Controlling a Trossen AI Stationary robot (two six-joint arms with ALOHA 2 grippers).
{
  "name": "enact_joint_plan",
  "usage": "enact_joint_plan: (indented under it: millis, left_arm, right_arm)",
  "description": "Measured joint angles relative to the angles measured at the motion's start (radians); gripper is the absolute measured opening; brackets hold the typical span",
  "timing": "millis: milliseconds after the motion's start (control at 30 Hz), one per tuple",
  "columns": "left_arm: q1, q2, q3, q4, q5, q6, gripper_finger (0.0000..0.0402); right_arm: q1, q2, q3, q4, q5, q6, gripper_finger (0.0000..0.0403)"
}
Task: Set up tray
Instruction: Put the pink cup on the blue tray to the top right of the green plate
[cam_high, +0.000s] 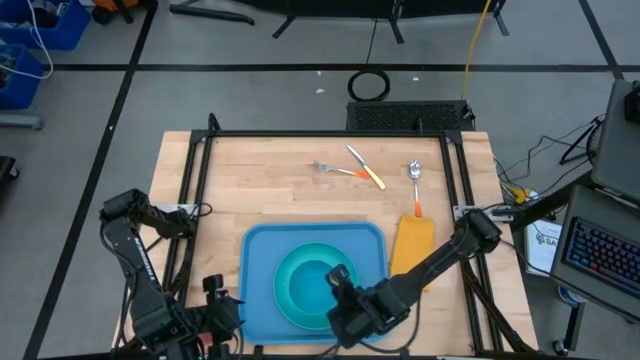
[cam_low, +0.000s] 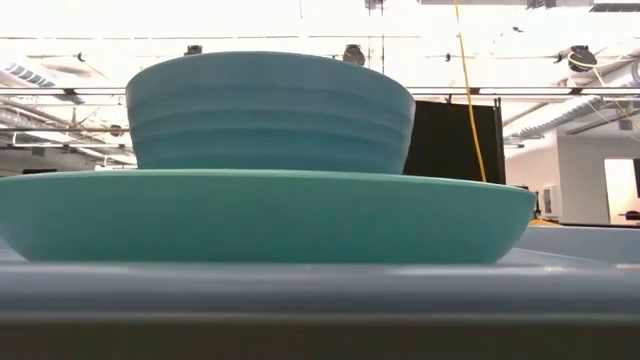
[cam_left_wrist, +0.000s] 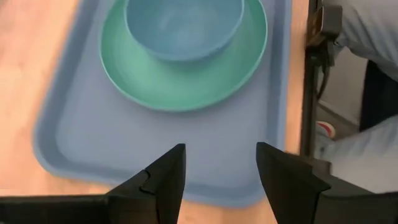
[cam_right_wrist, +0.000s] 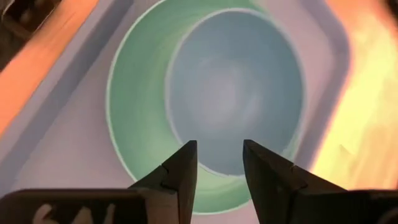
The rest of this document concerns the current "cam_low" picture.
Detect silver spiral air duct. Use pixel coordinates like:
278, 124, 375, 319
502, 94, 640, 141
2, 62, 57, 89

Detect teal round plate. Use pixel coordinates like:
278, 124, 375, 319
0, 168, 537, 265

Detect light blue plastic tray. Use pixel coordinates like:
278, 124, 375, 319
0, 225, 640, 319

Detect blue ribbed bowl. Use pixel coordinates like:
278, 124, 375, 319
124, 50, 417, 175

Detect black partition panel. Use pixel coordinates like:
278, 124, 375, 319
403, 99, 506, 185

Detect yellow hanging cable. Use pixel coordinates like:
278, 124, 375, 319
453, 0, 488, 182

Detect aluminium frame bar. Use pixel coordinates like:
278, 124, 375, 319
0, 87, 640, 97

